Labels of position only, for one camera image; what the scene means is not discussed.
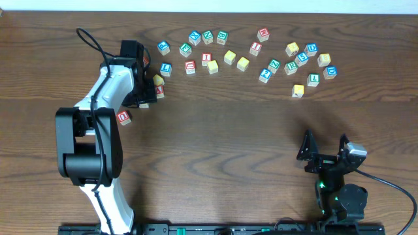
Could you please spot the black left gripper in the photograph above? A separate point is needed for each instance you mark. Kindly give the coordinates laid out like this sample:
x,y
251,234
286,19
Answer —
x,y
149,91

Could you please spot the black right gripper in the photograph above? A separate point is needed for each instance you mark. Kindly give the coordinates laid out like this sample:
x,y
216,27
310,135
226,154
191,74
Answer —
x,y
324,160

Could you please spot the green R block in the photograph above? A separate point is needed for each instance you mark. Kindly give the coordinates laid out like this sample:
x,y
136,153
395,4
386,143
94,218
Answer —
x,y
290,68

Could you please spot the yellow O block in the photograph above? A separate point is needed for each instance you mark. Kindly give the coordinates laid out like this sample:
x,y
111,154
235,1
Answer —
x,y
229,57

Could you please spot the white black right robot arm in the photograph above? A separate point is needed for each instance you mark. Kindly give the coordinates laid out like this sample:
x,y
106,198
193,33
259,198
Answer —
x,y
339,201

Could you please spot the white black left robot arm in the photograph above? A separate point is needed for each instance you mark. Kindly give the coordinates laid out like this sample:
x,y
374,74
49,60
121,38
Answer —
x,y
89,150

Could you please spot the red A block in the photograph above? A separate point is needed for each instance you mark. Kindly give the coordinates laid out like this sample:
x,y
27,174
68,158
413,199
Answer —
x,y
159,90

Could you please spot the yellow G block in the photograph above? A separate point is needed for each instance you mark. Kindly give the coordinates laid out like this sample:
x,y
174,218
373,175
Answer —
x,y
158,80

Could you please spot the red E block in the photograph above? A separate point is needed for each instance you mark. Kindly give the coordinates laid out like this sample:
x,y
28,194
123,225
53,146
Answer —
x,y
145,61

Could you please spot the blue L block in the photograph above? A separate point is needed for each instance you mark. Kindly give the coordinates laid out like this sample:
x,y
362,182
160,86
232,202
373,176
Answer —
x,y
166,69

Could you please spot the red O block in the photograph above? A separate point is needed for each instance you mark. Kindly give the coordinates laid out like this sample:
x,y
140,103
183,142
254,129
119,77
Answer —
x,y
123,117

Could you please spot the blue P block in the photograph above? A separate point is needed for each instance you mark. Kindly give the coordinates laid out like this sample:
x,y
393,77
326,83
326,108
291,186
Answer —
x,y
163,47

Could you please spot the red U block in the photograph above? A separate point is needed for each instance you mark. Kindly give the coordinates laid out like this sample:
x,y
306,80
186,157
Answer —
x,y
190,67

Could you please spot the green F block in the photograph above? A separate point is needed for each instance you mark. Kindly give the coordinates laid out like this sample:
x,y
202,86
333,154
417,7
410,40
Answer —
x,y
185,49

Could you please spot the yellow W block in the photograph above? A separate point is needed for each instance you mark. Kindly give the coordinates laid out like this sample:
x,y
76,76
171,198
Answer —
x,y
298,91

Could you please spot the green L block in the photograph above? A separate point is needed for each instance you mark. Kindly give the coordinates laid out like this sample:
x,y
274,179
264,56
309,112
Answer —
x,y
313,80

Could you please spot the red i block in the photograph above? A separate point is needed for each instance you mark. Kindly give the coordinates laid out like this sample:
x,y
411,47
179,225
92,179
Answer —
x,y
255,48
206,57

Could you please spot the blue D block lower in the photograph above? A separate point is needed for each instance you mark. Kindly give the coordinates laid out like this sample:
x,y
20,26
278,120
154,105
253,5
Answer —
x,y
330,72

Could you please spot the blue d block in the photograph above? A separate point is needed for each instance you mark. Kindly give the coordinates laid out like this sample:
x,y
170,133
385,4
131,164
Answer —
x,y
311,49
330,72

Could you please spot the yellow S block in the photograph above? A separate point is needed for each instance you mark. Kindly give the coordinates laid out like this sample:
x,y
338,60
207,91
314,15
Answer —
x,y
212,67

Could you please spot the blue X block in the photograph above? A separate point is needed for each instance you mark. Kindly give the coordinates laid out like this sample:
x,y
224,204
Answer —
x,y
194,38

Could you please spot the green N block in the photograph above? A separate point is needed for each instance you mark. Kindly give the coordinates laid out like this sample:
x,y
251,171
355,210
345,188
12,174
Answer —
x,y
207,37

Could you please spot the yellow 8 block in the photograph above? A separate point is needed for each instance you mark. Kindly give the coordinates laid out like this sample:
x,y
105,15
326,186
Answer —
x,y
323,60

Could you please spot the blue 5 block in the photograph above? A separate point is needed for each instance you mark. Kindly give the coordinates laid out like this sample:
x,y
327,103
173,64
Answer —
x,y
301,59

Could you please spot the blue 2 block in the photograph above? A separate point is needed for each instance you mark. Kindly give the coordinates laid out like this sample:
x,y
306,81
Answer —
x,y
265,75

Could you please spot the green B block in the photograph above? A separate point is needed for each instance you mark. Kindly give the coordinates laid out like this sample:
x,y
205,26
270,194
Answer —
x,y
222,37

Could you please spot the green Z block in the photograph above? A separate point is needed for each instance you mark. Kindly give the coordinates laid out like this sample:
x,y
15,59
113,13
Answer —
x,y
274,65

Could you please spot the blue D block upper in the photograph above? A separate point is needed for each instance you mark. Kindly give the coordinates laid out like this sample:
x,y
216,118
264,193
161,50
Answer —
x,y
311,49

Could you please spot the red I block right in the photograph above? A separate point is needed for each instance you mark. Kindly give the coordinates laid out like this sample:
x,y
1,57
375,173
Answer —
x,y
255,48

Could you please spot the red H block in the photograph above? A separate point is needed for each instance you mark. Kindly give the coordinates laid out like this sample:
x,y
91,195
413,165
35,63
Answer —
x,y
263,34

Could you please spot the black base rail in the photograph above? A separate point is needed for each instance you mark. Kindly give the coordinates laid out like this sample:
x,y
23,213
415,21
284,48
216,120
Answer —
x,y
283,228

